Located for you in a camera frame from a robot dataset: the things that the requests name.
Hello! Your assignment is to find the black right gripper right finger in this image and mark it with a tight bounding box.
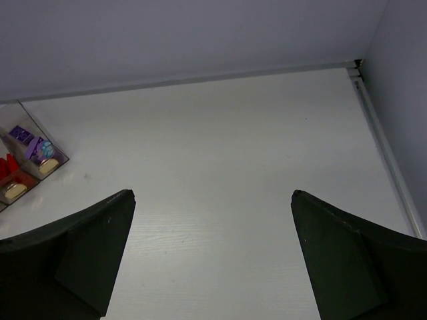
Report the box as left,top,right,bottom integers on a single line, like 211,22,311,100
291,190,426,319

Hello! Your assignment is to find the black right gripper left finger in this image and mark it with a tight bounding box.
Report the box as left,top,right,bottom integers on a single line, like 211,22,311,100
1,189,136,319

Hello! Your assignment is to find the lilac oval lego piece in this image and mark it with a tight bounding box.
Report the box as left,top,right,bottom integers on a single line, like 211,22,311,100
25,137,44,160

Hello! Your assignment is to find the red arched lego piece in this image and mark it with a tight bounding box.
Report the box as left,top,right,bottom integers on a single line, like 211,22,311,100
6,153,20,174

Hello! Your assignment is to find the red long lego brick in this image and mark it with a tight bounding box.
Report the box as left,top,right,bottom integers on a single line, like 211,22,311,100
0,158,10,181

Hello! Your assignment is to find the purple lego in bin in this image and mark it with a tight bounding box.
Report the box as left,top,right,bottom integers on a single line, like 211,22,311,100
9,125,35,145

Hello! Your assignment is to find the aluminium table edge rail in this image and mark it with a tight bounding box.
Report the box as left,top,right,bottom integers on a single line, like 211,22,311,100
347,59,426,240

